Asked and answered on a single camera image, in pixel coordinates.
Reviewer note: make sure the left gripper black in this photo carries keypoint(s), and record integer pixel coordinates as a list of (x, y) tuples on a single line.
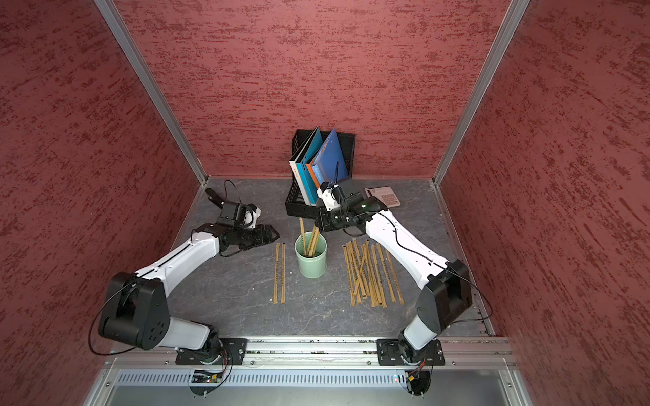
[(260, 240)]

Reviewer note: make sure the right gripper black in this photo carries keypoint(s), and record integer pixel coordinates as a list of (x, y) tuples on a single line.
[(323, 221)]

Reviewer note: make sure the green metal cup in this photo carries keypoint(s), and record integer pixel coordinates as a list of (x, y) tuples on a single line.
[(311, 267)]

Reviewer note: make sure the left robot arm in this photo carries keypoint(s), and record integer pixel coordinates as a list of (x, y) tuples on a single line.
[(136, 311)]

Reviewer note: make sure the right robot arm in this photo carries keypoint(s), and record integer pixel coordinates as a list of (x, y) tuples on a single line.
[(446, 292)]

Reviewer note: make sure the straw bundle in cup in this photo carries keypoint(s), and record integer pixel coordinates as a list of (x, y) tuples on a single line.
[(311, 241)]

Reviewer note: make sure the blue folder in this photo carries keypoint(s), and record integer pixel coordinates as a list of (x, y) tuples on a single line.
[(329, 163)]

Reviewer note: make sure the orange book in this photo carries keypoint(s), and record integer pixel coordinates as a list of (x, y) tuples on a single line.
[(313, 175)]

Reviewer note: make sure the pink calculator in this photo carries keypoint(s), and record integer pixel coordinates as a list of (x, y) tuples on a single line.
[(384, 194)]

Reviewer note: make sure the black stapler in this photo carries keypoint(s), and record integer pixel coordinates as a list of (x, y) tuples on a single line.
[(214, 197)]

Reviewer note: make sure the white book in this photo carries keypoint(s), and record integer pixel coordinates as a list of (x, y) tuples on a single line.
[(299, 138)]

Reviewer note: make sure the teal book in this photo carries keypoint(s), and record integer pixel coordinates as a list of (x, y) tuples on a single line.
[(309, 149)]

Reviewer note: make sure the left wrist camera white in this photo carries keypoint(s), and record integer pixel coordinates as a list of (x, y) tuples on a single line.
[(252, 213)]

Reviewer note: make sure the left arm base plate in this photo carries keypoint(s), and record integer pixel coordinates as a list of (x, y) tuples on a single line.
[(218, 351)]

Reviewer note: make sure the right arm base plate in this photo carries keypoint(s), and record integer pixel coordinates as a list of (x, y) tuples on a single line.
[(398, 352)]

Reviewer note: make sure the aluminium front rail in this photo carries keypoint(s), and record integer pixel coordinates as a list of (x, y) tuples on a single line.
[(361, 353)]

